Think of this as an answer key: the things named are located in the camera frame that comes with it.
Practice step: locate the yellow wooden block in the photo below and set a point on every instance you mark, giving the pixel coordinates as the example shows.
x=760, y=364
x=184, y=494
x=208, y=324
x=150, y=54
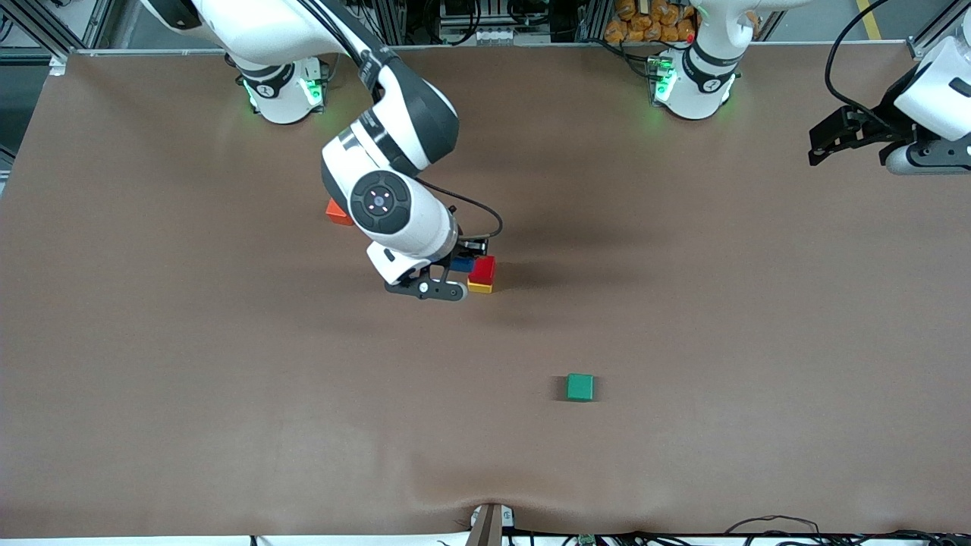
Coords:
x=479, y=288

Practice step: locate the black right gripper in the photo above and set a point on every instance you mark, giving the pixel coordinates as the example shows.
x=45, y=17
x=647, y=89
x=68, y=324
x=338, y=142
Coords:
x=464, y=251

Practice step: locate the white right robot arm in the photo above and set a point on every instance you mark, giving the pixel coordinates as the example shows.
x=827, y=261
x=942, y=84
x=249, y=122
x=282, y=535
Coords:
x=394, y=114

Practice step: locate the orange wooden block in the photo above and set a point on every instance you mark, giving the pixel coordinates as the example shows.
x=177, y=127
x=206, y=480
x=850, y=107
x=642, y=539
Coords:
x=335, y=214

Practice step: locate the metal table edge clamp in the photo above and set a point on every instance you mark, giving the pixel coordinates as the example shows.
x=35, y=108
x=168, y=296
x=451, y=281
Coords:
x=489, y=527

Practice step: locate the aluminium frame post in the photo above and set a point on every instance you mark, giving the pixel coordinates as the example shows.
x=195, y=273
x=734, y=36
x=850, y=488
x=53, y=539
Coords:
x=922, y=47
x=59, y=64

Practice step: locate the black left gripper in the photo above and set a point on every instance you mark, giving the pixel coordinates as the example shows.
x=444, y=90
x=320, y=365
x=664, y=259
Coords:
x=878, y=126

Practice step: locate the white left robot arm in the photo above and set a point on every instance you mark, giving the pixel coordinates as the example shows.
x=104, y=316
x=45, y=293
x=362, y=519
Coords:
x=702, y=83

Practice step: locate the blue wooden block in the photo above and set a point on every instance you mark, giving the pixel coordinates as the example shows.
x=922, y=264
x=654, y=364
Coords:
x=461, y=266

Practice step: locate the bag of orange snacks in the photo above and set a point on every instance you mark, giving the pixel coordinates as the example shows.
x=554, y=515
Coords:
x=645, y=26

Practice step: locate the green wooden block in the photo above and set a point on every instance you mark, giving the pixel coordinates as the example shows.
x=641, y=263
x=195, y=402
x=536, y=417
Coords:
x=580, y=387

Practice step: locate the red wooden block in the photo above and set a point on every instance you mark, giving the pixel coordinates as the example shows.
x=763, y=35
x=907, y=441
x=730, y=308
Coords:
x=484, y=271

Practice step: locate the small white device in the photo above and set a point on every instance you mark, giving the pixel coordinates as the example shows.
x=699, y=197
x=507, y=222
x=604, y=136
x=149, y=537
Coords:
x=493, y=36

